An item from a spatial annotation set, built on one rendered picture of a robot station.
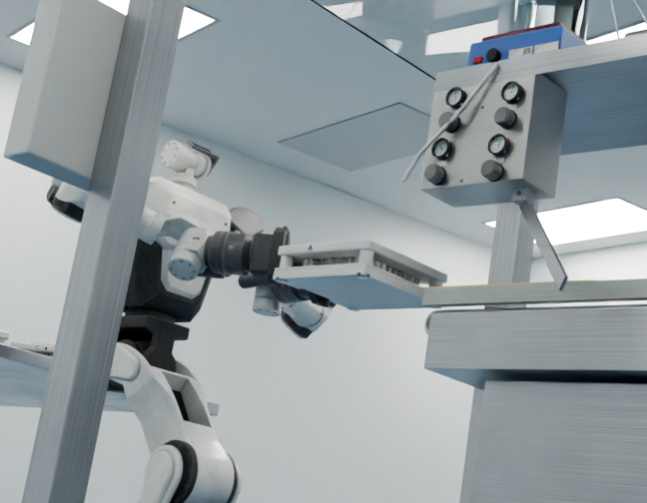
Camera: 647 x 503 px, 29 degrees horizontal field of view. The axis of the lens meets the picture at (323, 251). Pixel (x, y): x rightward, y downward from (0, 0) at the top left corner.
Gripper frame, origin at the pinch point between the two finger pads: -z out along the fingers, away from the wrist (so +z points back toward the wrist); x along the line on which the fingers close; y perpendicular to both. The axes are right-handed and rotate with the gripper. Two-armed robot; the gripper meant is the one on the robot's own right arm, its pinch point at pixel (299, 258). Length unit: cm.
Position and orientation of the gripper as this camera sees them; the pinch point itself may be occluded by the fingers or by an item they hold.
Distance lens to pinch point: 254.8
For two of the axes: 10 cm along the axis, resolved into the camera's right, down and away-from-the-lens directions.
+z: -9.7, -0.8, 2.1
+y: -1.8, -2.9, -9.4
